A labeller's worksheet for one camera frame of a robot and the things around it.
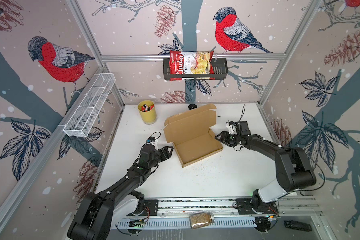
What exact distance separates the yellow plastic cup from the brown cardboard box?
226 mm

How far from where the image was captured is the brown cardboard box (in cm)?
87

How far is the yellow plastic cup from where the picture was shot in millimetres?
1027
